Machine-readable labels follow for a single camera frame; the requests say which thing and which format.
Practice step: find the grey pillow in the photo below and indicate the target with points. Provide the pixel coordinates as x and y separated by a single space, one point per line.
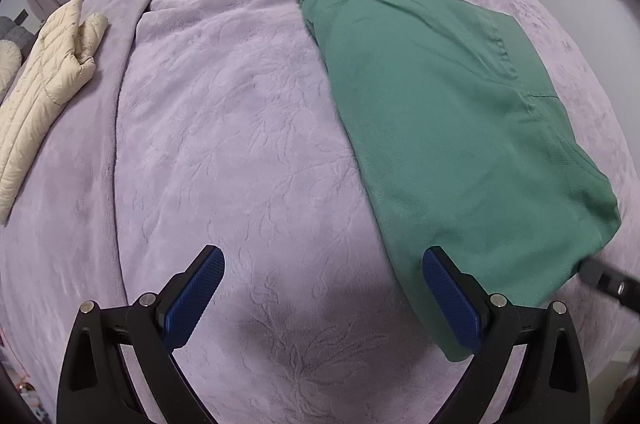
11 54

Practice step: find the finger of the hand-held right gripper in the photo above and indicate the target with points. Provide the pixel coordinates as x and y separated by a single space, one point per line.
607 280

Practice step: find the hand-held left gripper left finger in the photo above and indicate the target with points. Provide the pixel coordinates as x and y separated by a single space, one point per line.
192 301

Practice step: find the cream quilted puffer jacket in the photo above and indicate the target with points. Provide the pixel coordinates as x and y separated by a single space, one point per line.
40 94

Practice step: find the purple embossed blanket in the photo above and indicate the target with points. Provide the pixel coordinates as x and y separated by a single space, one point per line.
225 154

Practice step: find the green button jacket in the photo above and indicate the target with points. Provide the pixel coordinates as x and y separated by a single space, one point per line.
450 144

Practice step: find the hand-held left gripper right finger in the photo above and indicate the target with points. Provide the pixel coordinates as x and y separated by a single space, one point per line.
452 299

